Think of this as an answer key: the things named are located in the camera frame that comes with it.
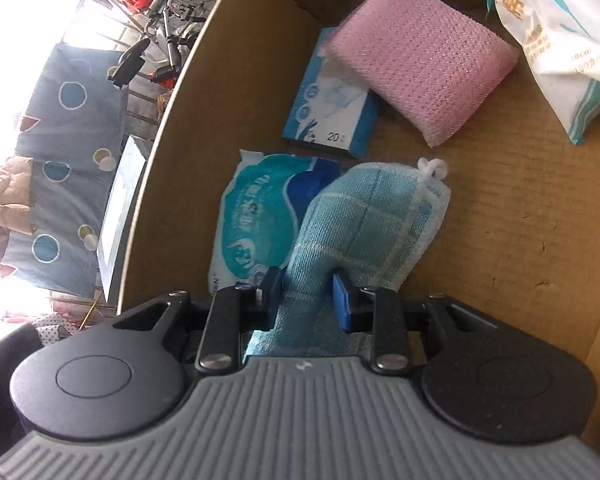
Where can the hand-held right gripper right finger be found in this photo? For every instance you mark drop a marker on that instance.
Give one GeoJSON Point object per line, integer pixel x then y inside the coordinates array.
{"type": "Point", "coordinates": [342, 302]}

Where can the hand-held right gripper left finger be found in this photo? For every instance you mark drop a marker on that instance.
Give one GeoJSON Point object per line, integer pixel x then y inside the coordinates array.
{"type": "Point", "coordinates": [272, 285]}

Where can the teal tissue packet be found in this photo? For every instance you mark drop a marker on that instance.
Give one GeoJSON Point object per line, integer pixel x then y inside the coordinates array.
{"type": "Point", "coordinates": [260, 210]}

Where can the blue checkered towel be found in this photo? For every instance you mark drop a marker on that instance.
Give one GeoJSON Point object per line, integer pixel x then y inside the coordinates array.
{"type": "Point", "coordinates": [360, 220]}

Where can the brown cardboard box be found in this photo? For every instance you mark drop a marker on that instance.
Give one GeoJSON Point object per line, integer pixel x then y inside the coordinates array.
{"type": "Point", "coordinates": [505, 210]}

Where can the blue white paper box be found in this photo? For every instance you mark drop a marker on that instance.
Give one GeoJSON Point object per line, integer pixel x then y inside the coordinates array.
{"type": "Point", "coordinates": [330, 105]}

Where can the pink sponge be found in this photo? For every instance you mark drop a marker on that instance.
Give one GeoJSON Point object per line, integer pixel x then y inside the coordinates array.
{"type": "Point", "coordinates": [420, 55]}

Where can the white teal cotton swab packet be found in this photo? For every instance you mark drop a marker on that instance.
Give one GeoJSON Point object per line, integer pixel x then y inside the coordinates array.
{"type": "Point", "coordinates": [555, 35]}

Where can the white flat panel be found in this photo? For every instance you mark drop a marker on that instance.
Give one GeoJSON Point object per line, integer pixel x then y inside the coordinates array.
{"type": "Point", "coordinates": [122, 210]}

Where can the polka dot cloth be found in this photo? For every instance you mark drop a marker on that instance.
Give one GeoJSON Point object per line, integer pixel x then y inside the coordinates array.
{"type": "Point", "coordinates": [55, 327]}

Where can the dark blue circle print cloth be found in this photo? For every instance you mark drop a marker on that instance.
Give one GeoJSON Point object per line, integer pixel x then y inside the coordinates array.
{"type": "Point", "coordinates": [70, 160]}

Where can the beige puffy jacket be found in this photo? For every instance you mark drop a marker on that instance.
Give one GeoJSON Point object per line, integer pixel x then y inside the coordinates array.
{"type": "Point", "coordinates": [5, 195]}

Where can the wheelchair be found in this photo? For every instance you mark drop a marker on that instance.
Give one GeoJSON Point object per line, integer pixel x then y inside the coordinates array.
{"type": "Point", "coordinates": [170, 20]}

